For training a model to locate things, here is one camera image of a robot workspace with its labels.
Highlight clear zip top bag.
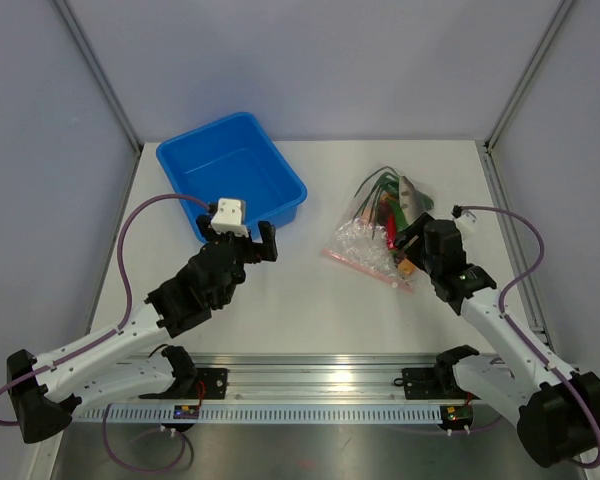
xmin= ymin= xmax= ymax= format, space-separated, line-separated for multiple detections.
xmin=321 ymin=167 xmax=436 ymax=292

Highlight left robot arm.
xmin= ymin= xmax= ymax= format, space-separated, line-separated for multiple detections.
xmin=6 ymin=215 xmax=278 ymax=444

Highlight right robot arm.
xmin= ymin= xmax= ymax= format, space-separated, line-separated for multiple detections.
xmin=394 ymin=206 xmax=600 ymax=469

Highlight orange toy food piece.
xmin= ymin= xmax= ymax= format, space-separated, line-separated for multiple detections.
xmin=395 ymin=257 xmax=416 ymax=277

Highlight red toy chili pepper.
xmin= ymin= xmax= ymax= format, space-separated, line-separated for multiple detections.
xmin=385 ymin=200 xmax=398 ymax=250

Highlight grey toy fish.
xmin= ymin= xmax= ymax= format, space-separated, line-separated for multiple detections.
xmin=398 ymin=176 xmax=425 ymax=224

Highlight green toy scallion strands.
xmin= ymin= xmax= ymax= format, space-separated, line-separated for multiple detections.
xmin=354 ymin=166 xmax=400 ymax=216

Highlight blue plastic bin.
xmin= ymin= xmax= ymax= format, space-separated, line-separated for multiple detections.
xmin=156 ymin=112 xmax=307 ymax=234

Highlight left small circuit board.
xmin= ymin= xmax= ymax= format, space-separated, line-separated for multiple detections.
xmin=173 ymin=405 xmax=200 ymax=420

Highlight small circuit board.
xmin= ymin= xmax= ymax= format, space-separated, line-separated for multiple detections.
xmin=444 ymin=405 xmax=473 ymax=422
xmin=173 ymin=405 xmax=200 ymax=420

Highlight right small circuit board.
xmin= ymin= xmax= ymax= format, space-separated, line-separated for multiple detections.
xmin=444 ymin=405 xmax=473 ymax=422

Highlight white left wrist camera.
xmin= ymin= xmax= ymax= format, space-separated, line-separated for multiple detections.
xmin=211 ymin=198 xmax=249 ymax=237

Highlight aluminium mounting rail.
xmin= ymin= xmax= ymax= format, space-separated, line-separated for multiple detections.
xmin=79 ymin=352 xmax=551 ymax=401

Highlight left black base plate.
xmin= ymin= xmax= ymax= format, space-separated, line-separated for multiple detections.
xmin=140 ymin=368 xmax=229 ymax=400

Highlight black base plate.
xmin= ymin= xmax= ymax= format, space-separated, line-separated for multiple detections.
xmin=140 ymin=368 xmax=229 ymax=400
xmin=393 ymin=367 xmax=473 ymax=401

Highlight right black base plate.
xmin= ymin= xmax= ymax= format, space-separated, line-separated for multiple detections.
xmin=393 ymin=367 xmax=473 ymax=401

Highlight white slotted cable duct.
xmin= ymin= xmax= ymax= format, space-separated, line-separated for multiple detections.
xmin=78 ymin=403 xmax=442 ymax=425

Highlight right aluminium frame post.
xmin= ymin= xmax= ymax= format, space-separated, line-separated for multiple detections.
xmin=484 ymin=0 xmax=578 ymax=154

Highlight aluminium frame post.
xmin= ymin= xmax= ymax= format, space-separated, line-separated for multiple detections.
xmin=50 ymin=0 xmax=144 ymax=156
xmin=484 ymin=0 xmax=578 ymax=154

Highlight left aluminium frame post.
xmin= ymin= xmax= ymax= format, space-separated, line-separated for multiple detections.
xmin=50 ymin=0 xmax=144 ymax=156

